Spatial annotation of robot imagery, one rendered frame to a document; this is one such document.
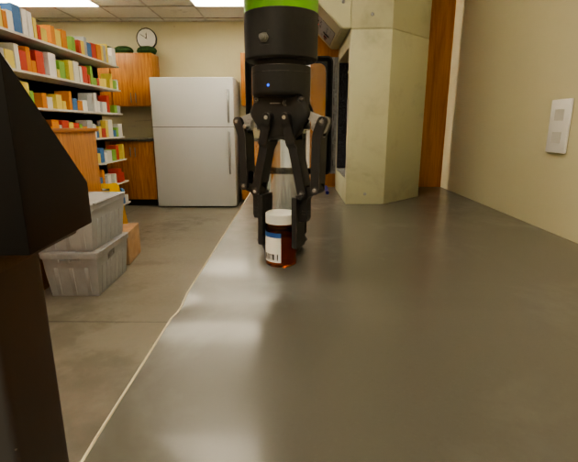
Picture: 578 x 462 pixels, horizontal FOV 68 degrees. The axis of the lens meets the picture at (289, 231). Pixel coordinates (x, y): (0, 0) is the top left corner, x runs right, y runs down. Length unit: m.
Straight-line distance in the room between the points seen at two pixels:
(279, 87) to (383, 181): 0.76
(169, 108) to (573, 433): 6.15
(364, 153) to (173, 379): 0.95
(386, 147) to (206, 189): 5.17
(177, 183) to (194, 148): 0.56
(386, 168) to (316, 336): 0.85
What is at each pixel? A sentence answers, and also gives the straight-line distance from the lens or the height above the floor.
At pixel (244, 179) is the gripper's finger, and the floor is 1.09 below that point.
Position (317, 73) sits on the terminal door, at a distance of 1.55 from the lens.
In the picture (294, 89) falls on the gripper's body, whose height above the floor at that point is 1.20.
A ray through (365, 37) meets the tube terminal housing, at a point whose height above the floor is 1.39.
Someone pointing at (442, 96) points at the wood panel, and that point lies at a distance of 1.68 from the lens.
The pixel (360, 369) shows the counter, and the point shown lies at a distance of 0.42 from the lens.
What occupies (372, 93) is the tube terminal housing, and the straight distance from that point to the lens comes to 1.25.
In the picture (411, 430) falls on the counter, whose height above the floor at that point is 0.94.
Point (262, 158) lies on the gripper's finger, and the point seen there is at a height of 1.12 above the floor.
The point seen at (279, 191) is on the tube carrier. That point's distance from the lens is 0.86.
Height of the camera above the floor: 1.16
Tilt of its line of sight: 14 degrees down
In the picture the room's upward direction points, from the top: straight up
